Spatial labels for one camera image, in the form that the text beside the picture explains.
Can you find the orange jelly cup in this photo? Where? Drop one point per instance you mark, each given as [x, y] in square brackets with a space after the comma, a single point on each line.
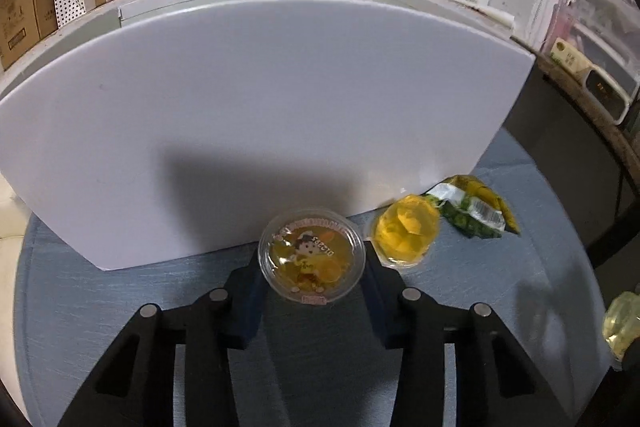
[404, 232]

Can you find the white plastic drawer rack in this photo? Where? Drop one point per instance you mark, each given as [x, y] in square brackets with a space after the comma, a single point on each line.
[605, 32]

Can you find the white storage box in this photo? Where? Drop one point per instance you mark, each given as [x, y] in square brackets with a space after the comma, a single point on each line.
[153, 130]

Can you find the large cardboard box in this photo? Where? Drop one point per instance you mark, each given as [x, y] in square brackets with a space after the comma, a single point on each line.
[24, 23]

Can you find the jelly cup with cartoon lid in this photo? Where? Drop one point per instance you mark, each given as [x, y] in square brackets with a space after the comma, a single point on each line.
[311, 256]

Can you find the wooden side shelf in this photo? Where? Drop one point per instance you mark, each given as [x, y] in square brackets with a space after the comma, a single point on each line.
[586, 160]

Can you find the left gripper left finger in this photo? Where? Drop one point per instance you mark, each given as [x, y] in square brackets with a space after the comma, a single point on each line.
[132, 384]

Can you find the pale yellow jelly cup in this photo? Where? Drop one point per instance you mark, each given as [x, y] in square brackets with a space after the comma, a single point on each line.
[621, 323]

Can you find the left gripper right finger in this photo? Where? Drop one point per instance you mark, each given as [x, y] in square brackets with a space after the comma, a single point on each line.
[497, 384]

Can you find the green gold snack packet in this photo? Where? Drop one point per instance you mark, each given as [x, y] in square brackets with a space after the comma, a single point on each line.
[472, 207]

